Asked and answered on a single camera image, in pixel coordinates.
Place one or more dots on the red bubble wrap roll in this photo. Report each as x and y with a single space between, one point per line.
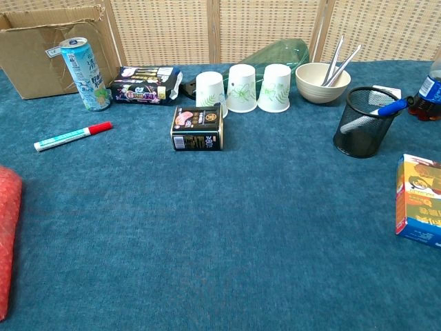
8 224

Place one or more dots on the black mesh pen holder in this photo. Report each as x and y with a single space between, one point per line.
361 138

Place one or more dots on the green plastic spray bottle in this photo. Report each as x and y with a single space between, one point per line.
275 55

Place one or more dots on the blue marker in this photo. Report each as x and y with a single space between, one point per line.
392 107

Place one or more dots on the woven wooden folding screen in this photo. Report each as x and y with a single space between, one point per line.
165 31

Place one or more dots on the yellow and blue carton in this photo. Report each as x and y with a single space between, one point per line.
417 207

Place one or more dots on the red cap white marker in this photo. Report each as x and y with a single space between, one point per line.
62 138

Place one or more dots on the open cardboard box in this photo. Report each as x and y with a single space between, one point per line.
27 62

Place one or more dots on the light blue drink can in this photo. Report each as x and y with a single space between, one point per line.
86 76

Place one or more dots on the metal spoon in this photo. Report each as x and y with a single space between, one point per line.
335 58
348 62

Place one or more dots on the small white cardboard box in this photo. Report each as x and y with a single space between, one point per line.
393 91

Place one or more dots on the blue carpet table cover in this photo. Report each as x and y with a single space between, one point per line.
220 241

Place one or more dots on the black rectangular tin box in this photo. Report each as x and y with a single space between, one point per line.
196 134

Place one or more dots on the white paper cup leaf print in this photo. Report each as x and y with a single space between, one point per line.
208 89
241 89
274 89

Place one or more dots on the black printed plastic package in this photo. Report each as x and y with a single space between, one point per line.
144 89

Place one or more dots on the cola bottle blue cap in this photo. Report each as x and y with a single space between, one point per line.
427 100

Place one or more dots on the beige round bowl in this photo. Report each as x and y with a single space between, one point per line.
320 92

